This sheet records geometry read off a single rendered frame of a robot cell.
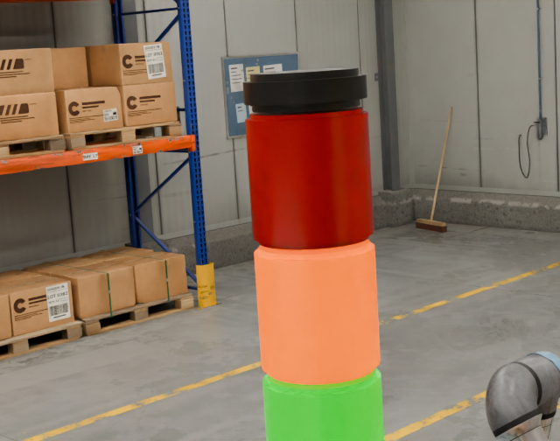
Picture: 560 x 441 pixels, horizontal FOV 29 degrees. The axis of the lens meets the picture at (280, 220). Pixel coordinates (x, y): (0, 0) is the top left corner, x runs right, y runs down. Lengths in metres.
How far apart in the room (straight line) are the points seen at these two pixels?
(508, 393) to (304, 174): 2.10
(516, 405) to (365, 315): 2.05
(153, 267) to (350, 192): 9.60
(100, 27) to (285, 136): 10.78
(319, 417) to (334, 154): 0.11
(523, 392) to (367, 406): 2.06
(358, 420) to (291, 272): 0.07
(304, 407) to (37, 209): 10.36
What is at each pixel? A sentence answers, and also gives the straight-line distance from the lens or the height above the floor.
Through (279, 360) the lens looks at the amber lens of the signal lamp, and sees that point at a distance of 0.45.
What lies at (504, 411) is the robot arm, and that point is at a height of 1.53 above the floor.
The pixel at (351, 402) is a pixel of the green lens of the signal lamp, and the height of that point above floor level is 2.21.
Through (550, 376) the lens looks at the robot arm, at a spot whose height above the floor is 1.57.
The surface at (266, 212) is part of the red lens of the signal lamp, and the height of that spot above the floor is 2.29.
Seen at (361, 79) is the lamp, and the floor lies 2.34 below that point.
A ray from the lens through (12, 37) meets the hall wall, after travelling 10.65.
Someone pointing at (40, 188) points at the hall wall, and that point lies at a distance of 10.79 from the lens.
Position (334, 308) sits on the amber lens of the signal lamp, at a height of 2.25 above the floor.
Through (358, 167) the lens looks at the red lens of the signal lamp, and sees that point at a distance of 0.43.
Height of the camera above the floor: 2.35
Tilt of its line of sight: 9 degrees down
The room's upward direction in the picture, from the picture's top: 4 degrees counter-clockwise
